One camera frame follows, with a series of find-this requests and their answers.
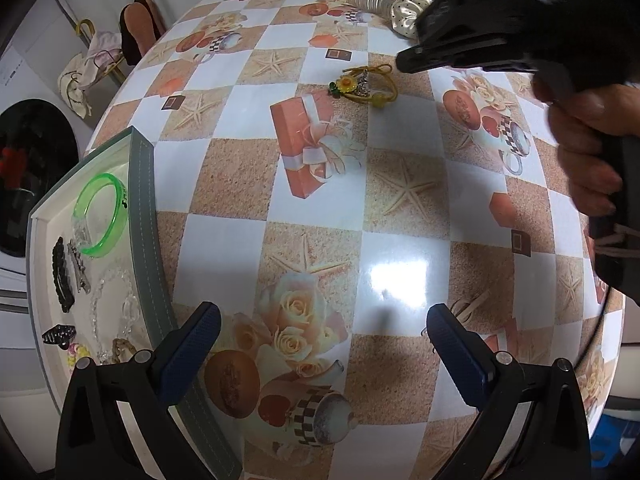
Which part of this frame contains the person's right hand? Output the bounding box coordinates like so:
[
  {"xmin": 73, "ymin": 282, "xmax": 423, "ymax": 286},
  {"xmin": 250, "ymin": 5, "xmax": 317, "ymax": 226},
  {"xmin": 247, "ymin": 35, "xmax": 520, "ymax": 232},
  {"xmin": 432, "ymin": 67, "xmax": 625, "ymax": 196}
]
[{"xmin": 531, "ymin": 81, "xmax": 640, "ymax": 219}]

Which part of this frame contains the brown braided bracelet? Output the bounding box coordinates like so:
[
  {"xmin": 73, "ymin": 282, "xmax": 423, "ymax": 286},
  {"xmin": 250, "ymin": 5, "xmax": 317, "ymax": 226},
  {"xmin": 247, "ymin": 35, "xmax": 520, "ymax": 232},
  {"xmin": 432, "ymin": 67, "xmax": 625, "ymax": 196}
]
[{"xmin": 111, "ymin": 338, "xmax": 138, "ymax": 363}]

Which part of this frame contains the cream polka dot scrunchie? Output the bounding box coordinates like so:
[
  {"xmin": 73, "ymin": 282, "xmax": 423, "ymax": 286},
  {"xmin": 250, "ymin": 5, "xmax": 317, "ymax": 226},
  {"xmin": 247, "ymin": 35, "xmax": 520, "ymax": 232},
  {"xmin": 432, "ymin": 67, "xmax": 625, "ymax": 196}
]
[{"xmin": 390, "ymin": 0, "xmax": 436, "ymax": 41}]

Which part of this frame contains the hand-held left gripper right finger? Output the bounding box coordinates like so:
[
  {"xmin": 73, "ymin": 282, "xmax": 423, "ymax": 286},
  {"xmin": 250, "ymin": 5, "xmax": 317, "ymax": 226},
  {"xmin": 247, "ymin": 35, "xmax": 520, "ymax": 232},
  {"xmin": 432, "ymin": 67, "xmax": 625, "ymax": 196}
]
[{"xmin": 426, "ymin": 303, "xmax": 593, "ymax": 480}]

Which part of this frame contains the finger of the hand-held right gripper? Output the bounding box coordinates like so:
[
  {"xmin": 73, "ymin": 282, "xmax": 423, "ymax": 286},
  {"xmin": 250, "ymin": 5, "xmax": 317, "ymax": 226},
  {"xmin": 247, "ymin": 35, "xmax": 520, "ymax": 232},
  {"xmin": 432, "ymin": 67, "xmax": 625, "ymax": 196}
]
[{"xmin": 394, "ymin": 36, "xmax": 539, "ymax": 75}]

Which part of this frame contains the small black ribbed hair clip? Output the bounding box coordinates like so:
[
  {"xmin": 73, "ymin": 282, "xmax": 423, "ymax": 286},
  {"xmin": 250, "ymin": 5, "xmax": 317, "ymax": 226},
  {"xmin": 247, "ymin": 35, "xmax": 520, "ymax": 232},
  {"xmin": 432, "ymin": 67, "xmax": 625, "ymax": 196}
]
[{"xmin": 41, "ymin": 325, "xmax": 76, "ymax": 351}]

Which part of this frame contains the cream cloth bag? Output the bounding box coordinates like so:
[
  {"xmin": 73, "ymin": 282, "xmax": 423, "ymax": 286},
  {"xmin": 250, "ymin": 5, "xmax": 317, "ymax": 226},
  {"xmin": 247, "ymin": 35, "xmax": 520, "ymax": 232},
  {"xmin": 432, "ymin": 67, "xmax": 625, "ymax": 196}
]
[{"xmin": 57, "ymin": 30, "xmax": 126, "ymax": 120}]

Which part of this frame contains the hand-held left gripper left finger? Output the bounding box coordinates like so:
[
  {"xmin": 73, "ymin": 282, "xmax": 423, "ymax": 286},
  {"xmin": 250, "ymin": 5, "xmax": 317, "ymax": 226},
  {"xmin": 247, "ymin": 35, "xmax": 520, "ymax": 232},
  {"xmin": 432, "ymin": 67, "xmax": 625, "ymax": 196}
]
[{"xmin": 52, "ymin": 301, "xmax": 222, "ymax": 480}]

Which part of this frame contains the grey green jewelry tray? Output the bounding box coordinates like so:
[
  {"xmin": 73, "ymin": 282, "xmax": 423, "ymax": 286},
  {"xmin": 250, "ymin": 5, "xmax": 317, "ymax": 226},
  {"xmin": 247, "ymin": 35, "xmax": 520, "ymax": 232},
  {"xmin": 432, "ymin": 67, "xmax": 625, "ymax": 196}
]
[{"xmin": 25, "ymin": 126, "xmax": 243, "ymax": 480}]

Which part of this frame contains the white washing machine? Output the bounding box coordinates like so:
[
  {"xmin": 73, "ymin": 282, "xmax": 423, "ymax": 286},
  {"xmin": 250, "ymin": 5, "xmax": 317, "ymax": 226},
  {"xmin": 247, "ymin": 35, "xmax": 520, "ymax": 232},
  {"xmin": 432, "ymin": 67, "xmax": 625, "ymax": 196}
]
[{"xmin": 0, "ymin": 0, "xmax": 103, "ymax": 356}]

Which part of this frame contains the clear crystal bead necklace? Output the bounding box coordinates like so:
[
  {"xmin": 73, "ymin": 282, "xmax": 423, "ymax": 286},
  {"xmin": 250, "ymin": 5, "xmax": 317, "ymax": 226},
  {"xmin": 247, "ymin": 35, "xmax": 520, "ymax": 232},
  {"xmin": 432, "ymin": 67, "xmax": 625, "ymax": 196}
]
[{"xmin": 90, "ymin": 265, "xmax": 141, "ymax": 366}]

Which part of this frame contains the clear plastic hair clip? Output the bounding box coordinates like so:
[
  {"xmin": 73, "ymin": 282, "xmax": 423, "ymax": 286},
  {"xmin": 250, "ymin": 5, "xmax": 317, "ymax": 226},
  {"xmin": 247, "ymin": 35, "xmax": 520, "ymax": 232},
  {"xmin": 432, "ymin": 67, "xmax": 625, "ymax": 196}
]
[{"xmin": 72, "ymin": 212, "xmax": 101, "ymax": 246}]

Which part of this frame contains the yellow cord sunflower bracelet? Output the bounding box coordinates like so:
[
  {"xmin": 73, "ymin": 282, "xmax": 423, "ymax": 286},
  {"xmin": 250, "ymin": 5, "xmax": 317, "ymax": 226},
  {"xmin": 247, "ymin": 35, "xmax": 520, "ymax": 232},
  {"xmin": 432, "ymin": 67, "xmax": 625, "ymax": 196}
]
[{"xmin": 328, "ymin": 64, "xmax": 399, "ymax": 110}]

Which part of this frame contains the silver metal hair clip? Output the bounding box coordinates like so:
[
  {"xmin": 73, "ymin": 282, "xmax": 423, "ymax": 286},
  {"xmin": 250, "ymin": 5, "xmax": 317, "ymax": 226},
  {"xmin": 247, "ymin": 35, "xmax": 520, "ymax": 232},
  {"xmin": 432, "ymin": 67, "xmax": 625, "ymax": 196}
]
[{"xmin": 66, "ymin": 240, "xmax": 93, "ymax": 295}]

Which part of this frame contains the pink yellow beaded bracelet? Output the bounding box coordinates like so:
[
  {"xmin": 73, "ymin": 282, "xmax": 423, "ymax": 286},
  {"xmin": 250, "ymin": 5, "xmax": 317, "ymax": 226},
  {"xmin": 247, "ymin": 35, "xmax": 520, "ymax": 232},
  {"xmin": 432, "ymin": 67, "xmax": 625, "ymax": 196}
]
[{"xmin": 65, "ymin": 342, "xmax": 96, "ymax": 368}]

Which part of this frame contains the green translucent bangle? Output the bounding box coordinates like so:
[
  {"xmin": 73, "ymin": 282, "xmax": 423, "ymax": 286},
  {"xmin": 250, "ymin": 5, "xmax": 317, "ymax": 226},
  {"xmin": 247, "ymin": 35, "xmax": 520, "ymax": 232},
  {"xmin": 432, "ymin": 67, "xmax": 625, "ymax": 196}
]
[{"xmin": 74, "ymin": 172, "xmax": 130, "ymax": 258}]

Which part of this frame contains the white cord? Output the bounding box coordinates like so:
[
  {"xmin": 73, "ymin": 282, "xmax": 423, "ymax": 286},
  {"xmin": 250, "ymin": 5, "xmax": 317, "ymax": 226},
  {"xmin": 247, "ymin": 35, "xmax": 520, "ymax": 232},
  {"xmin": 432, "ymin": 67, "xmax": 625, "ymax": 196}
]
[{"xmin": 592, "ymin": 224, "xmax": 640, "ymax": 262}]

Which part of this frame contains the long black hair clip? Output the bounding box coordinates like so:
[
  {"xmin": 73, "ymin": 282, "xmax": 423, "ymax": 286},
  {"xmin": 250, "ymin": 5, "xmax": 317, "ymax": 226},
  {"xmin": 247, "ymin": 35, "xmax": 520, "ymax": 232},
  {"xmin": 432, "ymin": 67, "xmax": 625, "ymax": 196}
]
[{"xmin": 51, "ymin": 236, "xmax": 76, "ymax": 312}]

